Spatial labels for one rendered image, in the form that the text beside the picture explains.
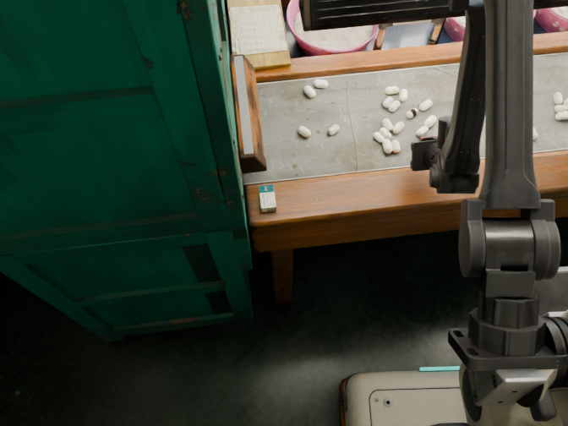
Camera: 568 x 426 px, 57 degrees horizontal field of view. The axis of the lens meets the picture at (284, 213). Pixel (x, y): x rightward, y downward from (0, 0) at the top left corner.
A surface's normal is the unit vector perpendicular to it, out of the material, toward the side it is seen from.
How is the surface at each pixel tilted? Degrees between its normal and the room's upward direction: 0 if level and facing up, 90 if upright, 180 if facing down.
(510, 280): 38
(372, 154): 0
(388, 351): 0
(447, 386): 0
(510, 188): 26
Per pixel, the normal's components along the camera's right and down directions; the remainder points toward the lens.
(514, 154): -0.14, -0.01
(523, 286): -0.14, 0.20
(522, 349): 0.11, 0.20
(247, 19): 0.00, -0.43
